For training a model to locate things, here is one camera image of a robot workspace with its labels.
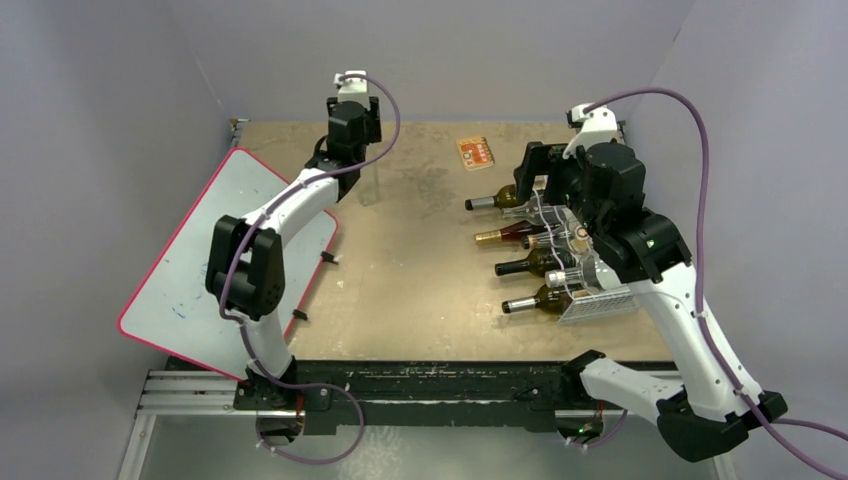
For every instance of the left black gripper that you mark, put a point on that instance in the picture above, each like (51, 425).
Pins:
(371, 122)

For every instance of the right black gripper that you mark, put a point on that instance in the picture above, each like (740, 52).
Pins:
(531, 163)

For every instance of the clear round labelled bottle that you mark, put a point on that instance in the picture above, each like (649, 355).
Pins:
(575, 238)

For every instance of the large clear glass bottle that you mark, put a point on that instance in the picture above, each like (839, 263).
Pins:
(590, 274)

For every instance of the clear square glass bottle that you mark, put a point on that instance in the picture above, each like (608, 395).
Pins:
(368, 188)

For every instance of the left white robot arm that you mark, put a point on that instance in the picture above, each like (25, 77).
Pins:
(246, 272)

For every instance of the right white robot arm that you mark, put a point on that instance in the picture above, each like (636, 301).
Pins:
(716, 403)

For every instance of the red bottle gold cap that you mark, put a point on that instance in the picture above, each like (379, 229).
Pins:
(511, 233)

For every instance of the green bottle silver cap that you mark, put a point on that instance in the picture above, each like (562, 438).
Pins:
(505, 197)

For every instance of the dark green bottle black cap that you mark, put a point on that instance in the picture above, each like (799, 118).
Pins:
(537, 263)

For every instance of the olive bottle silver cap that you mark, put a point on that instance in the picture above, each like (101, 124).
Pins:
(553, 301)

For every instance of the black clip upper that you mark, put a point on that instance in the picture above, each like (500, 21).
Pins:
(329, 257)

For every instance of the red-edged whiteboard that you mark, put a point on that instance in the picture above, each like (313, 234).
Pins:
(171, 309)

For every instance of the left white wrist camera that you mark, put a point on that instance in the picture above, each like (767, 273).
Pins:
(352, 86)

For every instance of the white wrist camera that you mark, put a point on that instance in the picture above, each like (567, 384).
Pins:
(352, 86)
(592, 127)

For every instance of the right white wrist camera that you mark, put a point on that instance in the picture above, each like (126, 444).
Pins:
(592, 127)

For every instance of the white wire wine rack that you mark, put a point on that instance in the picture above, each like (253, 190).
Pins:
(586, 306)

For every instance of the black table front rail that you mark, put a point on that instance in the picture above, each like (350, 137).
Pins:
(524, 394)

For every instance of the aluminium frame rail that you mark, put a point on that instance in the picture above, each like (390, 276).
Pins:
(186, 427)

